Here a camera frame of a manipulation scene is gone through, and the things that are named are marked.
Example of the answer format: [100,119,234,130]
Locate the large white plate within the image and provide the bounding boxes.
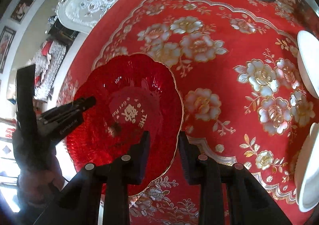
[294,123,318,213]

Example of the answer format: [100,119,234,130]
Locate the red glass flower plate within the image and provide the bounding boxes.
[66,53,183,196]

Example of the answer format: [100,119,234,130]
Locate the left hand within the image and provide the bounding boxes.
[12,129,64,208]

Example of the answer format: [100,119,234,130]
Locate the red floral tablecloth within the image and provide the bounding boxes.
[57,0,318,224]

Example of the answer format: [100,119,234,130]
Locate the small white bowl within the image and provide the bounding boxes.
[297,30,318,99]

